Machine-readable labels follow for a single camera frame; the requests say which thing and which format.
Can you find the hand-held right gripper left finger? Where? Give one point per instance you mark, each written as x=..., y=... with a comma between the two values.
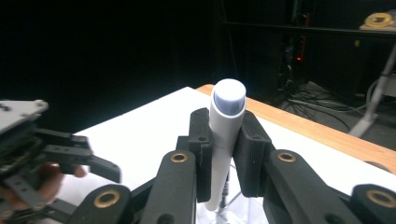
x=200, y=149

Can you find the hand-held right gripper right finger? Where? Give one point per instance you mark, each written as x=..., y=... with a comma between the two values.
x=252, y=149

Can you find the white pen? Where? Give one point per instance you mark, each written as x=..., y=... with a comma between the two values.
x=225, y=124

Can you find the black pen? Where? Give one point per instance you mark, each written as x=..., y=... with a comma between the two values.
x=226, y=189

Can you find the clear plastic organizer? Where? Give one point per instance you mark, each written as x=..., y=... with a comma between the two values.
x=246, y=208

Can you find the white board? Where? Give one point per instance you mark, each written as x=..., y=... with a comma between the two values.
x=140, y=130

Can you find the wooden table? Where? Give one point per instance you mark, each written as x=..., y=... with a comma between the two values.
x=311, y=130

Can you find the black equipment cabinet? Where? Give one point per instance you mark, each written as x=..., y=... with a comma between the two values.
x=295, y=46

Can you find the grey metal stand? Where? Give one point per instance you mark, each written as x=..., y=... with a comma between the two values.
x=373, y=109

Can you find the black shelf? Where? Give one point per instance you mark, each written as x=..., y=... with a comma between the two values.
x=311, y=28

